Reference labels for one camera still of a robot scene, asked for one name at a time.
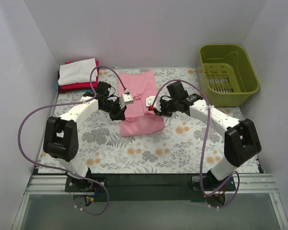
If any pink t shirt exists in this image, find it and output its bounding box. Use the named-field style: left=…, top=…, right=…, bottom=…
left=119, top=70, right=165, bottom=137

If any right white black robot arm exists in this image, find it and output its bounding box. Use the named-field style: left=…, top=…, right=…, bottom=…
left=145, top=80, right=262, bottom=196

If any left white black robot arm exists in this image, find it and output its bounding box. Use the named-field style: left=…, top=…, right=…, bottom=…
left=43, top=81, right=133, bottom=192

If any white folded t shirt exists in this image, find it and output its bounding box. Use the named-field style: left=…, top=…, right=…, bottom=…
left=58, top=58, right=96, bottom=86

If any dark red folded t shirt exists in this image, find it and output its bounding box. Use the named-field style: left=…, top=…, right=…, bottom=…
left=58, top=87, right=92, bottom=94

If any green plastic basket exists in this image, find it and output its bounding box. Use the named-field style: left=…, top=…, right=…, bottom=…
left=197, top=44, right=260, bottom=107

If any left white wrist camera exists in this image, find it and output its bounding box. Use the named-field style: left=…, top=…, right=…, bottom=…
left=120, top=93, right=134, bottom=107

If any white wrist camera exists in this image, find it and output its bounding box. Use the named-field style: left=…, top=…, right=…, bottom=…
left=145, top=96, right=156, bottom=111
left=120, top=93, right=134, bottom=107

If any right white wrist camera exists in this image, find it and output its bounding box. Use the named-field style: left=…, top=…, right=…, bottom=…
left=145, top=96, right=156, bottom=111

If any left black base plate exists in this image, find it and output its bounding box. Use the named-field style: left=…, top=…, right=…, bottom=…
left=64, top=177, right=104, bottom=193

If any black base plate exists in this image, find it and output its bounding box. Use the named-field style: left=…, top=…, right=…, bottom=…
left=188, top=174, right=236, bottom=193
left=64, top=177, right=104, bottom=193

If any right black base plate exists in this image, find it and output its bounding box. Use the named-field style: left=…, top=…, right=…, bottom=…
left=188, top=174, right=236, bottom=193

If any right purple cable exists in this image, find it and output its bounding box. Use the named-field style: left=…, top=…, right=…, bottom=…
left=149, top=80, right=240, bottom=210

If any purple cable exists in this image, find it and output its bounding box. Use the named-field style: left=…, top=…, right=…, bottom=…
left=17, top=65, right=130, bottom=216
left=149, top=80, right=240, bottom=210

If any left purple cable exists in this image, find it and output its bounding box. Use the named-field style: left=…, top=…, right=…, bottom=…
left=17, top=65, right=130, bottom=216

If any aluminium frame rail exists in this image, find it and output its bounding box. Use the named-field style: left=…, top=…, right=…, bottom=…
left=25, top=173, right=278, bottom=195

